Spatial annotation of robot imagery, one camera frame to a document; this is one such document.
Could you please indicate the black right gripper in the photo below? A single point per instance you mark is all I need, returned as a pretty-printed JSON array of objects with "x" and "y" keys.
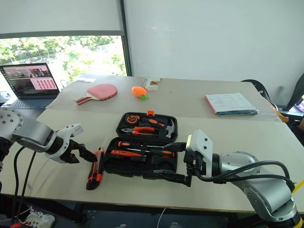
[{"x": 192, "y": 161}]

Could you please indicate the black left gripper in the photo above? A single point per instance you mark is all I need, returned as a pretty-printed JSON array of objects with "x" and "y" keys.
[{"x": 70, "y": 148}]

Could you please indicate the orange black utility knife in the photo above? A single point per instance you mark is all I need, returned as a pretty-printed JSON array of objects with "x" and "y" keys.
[{"x": 96, "y": 171}]

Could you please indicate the orange voltage tester pen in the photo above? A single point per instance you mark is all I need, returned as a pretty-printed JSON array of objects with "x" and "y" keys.
[{"x": 126, "y": 153}]

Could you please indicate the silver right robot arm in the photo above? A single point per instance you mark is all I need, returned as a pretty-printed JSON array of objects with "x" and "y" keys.
[{"x": 261, "y": 190}]

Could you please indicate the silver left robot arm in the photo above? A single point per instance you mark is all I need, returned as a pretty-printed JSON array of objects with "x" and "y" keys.
[{"x": 31, "y": 133}]

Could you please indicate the black tool case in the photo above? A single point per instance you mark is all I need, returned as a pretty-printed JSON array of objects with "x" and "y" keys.
[{"x": 142, "y": 164}]

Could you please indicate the slim black orange screwdriver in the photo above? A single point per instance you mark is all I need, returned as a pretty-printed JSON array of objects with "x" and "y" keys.
[{"x": 124, "y": 144}]

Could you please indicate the orange black tape measure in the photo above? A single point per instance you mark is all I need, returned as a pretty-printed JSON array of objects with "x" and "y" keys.
[{"x": 132, "y": 118}]

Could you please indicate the red table tennis paddle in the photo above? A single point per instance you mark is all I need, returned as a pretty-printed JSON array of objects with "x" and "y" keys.
[{"x": 102, "y": 91}]

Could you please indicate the white sneaker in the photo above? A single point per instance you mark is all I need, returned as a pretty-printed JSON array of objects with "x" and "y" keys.
[{"x": 38, "y": 219}]

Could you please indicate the orange toy carrot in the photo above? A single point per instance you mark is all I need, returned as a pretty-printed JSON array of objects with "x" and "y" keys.
[{"x": 139, "y": 91}]

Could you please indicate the wrapped stack of booklets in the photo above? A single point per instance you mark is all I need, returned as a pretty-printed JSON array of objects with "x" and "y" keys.
[{"x": 231, "y": 103}]

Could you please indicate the grey laptop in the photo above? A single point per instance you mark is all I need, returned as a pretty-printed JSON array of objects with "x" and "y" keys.
[{"x": 31, "y": 83}]

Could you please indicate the black chair back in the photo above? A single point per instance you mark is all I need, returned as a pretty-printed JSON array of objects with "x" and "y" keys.
[{"x": 297, "y": 95}]

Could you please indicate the white roller blind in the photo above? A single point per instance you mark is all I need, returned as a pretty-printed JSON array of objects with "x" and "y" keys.
[{"x": 59, "y": 14}]

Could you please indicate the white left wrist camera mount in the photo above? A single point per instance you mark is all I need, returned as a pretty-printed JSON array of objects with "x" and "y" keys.
[{"x": 69, "y": 131}]

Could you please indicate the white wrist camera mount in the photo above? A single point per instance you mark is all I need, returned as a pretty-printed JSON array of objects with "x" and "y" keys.
[
  {"x": 202, "y": 145},
  {"x": 69, "y": 131}
]

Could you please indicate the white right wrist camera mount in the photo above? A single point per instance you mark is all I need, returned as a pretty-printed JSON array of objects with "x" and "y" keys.
[{"x": 202, "y": 145}]

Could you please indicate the dark window frame post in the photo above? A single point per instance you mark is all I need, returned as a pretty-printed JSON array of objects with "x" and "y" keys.
[{"x": 124, "y": 35}]

